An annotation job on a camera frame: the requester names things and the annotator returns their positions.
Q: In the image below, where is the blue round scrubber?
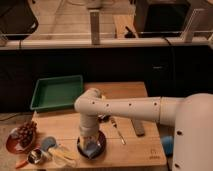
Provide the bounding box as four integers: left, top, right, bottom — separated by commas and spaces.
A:
41, 137, 56, 151

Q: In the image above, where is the red plate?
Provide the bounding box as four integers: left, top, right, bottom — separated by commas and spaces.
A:
6, 128, 36, 154

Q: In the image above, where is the black monitor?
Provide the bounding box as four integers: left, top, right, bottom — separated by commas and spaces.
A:
134, 0, 190, 32

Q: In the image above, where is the metal measuring cup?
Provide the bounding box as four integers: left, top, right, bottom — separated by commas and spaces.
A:
15, 148, 45, 169

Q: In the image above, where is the purple grapes bunch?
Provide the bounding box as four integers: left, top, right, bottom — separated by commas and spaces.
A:
17, 121, 37, 148

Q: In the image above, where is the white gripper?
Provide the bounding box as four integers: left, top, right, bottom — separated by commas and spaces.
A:
79, 126, 99, 149

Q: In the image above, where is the green plastic tray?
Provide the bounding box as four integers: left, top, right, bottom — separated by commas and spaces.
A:
30, 75, 84, 112

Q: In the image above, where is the clear plastic bag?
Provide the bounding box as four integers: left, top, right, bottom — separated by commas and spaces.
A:
48, 147, 77, 168

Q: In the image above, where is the black chair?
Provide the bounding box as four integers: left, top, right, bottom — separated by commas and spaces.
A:
0, 0, 39, 34

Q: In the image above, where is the blue sponge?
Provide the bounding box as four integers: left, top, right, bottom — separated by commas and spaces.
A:
83, 142, 101, 158

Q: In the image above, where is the dark purple bowl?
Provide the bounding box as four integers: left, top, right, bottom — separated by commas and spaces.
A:
77, 132, 106, 159

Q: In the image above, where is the grey remote control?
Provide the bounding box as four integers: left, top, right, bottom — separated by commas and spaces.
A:
131, 119, 145, 137

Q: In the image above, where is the metal support post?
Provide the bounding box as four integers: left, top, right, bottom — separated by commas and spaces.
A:
87, 0, 101, 45

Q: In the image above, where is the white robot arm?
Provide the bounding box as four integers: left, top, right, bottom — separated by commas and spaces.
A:
74, 88, 213, 171

